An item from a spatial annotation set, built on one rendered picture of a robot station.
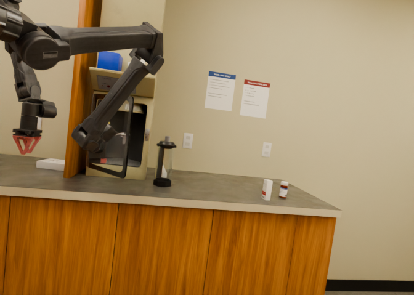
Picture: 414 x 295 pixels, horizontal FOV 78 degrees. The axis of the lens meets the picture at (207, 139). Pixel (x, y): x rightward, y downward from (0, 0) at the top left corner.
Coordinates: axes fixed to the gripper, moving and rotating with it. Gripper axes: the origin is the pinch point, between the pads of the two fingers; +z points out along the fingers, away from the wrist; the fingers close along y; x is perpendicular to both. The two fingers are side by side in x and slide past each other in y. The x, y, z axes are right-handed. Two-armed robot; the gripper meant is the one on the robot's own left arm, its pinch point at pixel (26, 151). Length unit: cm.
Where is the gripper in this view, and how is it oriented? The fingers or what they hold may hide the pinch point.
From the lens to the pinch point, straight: 126.4
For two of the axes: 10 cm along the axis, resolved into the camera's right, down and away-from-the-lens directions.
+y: -1.8, -0.7, 9.8
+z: -1.3, 9.9, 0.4
